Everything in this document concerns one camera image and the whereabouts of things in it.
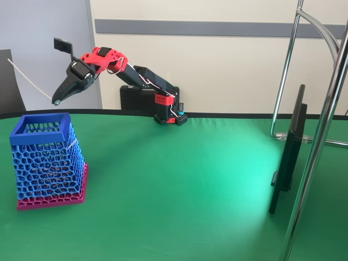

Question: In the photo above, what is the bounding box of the blue and magenta mesh basket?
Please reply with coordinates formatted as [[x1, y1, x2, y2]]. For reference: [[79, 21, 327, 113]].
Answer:
[[9, 112, 89, 212]]

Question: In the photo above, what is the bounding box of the black plastic tool case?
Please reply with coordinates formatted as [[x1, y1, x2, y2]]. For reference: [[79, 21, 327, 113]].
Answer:
[[120, 85, 180, 111]]

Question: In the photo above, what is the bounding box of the chrome tube stand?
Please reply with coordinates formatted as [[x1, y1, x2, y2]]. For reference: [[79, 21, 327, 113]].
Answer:
[[270, 0, 348, 261]]

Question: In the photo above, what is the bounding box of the thin white stick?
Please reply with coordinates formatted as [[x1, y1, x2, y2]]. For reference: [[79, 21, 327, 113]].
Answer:
[[7, 59, 61, 107]]

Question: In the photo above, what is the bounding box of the grey wall rail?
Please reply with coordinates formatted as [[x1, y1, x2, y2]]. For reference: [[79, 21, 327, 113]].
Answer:
[[94, 18, 346, 39]]

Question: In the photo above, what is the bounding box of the red white elbow cable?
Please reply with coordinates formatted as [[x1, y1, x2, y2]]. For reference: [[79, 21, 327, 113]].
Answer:
[[136, 71, 176, 98]]

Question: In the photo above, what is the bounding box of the black monitor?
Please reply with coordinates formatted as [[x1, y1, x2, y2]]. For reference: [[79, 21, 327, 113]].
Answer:
[[269, 84, 309, 215]]

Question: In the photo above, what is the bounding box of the clear plastic clip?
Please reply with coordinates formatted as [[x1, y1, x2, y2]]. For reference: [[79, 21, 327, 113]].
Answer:
[[274, 132, 311, 144]]

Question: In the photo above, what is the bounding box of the red white wrist cable loop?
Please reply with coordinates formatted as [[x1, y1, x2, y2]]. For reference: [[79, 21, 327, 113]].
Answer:
[[106, 57, 129, 76]]

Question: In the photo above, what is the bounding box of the green cloth with black edge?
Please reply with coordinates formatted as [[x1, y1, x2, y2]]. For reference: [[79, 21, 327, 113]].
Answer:
[[0, 108, 348, 261]]

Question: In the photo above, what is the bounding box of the small black gripper camera mount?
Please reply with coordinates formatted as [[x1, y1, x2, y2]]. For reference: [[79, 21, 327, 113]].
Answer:
[[53, 37, 80, 62]]

